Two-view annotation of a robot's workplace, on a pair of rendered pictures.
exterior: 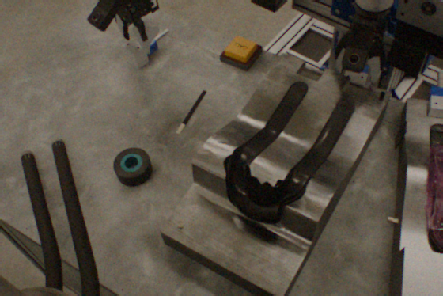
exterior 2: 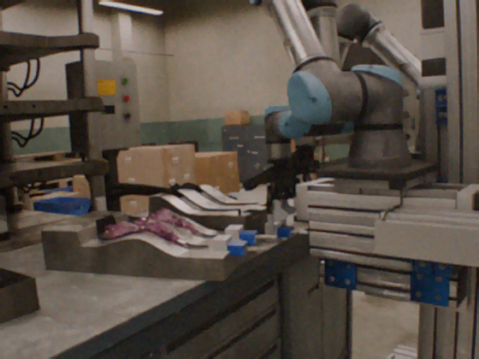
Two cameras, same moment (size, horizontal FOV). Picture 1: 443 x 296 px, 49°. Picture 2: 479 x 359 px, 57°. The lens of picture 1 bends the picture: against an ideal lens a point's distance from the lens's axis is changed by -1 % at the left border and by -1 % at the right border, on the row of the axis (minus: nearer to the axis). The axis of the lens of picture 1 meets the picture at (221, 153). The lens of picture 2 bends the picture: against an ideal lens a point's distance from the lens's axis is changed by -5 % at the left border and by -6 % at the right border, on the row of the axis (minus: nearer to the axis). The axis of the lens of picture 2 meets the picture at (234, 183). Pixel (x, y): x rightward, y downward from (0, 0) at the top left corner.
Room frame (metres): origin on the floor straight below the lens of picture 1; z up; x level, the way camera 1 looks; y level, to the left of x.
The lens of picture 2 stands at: (0.55, -1.68, 1.15)
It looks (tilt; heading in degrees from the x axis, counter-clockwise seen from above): 7 degrees down; 86
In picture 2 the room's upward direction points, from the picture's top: 3 degrees counter-clockwise
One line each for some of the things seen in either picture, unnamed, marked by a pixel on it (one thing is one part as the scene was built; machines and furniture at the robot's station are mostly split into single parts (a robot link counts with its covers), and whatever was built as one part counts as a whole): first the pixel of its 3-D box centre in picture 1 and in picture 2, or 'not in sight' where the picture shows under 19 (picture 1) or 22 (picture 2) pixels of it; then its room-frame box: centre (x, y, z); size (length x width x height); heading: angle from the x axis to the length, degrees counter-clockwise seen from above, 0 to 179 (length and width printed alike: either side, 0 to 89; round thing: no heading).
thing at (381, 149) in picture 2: not in sight; (378, 144); (0.96, -0.63, 1.09); 0.15 x 0.15 x 0.10
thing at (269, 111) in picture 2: not in sight; (277, 124); (0.77, -0.34, 1.14); 0.09 x 0.08 x 0.11; 101
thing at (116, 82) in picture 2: not in sight; (113, 220); (0.11, 0.47, 0.74); 0.31 x 0.22 x 1.47; 53
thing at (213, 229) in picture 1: (282, 159); (203, 210); (0.54, -0.12, 0.87); 0.50 x 0.26 x 0.14; 143
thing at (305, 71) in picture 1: (310, 76); not in sight; (0.75, -0.22, 0.87); 0.05 x 0.05 x 0.04; 53
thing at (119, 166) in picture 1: (133, 166); not in sight; (0.60, 0.19, 0.82); 0.08 x 0.08 x 0.04
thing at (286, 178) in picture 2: (369, 22); (282, 179); (0.78, -0.34, 0.99); 0.09 x 0.08 x 0.12; 151
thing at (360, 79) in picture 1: (358, 70); (288, 232); (0.79, -0.35, 0.83); 0.13 x 0.05 x 0.05; 151
